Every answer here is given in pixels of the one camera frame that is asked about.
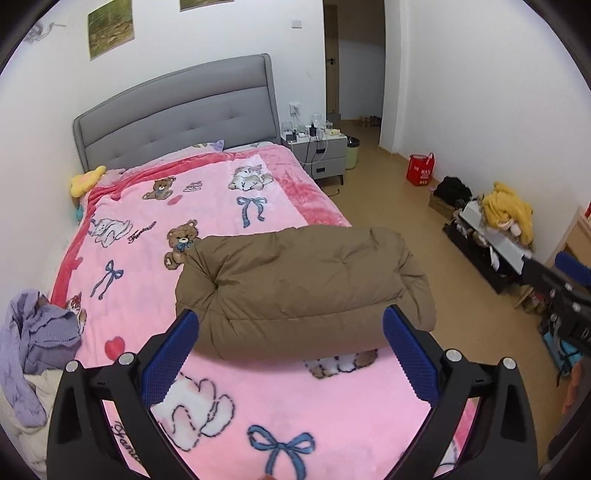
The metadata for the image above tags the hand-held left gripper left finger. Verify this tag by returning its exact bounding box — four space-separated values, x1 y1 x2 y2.
45 308 201 480

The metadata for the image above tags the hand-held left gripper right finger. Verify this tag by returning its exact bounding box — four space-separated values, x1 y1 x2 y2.
381 305 539 480

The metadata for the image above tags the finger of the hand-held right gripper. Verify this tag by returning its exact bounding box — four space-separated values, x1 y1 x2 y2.
555 251 591 289
521 257 591 308

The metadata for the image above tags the brown hooded puffer jacket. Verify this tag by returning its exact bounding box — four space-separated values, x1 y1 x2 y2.
175 225 437 361

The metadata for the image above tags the person's right hand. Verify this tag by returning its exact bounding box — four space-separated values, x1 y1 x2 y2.
560 357 590 417

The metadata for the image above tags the blue backpack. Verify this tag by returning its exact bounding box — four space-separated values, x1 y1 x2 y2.
539 318 583 384

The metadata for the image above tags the long white box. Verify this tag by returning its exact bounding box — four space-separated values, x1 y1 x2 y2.
459 200 533 271

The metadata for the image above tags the black low rack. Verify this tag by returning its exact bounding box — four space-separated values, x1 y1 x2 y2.
444 222 523 295

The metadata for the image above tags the yellow garment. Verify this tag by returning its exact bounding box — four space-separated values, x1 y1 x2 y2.
480 181 534 243

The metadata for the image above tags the purple knit sweater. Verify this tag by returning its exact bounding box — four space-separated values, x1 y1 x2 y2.
23 304 87 375

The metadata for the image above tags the cardboard box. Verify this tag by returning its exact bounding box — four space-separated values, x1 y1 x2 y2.
428 191 456 220

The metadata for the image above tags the black bag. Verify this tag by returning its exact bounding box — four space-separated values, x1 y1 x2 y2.
434 176 473 209

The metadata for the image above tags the cream quilted garment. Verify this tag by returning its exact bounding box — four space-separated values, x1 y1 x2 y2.
0 369 64 472

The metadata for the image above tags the pink printed blanket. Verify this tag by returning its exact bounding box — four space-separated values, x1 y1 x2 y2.
48 144 479 480

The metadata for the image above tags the lilac jacket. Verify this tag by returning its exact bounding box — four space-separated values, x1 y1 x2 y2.
0 288 52 428

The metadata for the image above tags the red shopping bag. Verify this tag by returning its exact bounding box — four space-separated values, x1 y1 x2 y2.
406 153 436 188

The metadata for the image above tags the yellow star plush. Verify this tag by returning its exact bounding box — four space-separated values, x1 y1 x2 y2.
70 165 107 199

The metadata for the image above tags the pale green trash bin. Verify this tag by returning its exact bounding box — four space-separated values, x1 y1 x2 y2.
344 136 361 171

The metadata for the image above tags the grey nightstand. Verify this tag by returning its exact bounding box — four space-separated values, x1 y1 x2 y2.
281 131 348 186

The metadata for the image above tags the grey padded headboard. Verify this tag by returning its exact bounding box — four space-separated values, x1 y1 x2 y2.
73 53 280 174

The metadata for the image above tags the brown wooden door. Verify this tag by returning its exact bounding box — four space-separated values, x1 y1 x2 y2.
323 2 341 116

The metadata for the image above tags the green landscape wall picture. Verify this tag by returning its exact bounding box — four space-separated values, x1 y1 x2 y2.
88 0 136 62

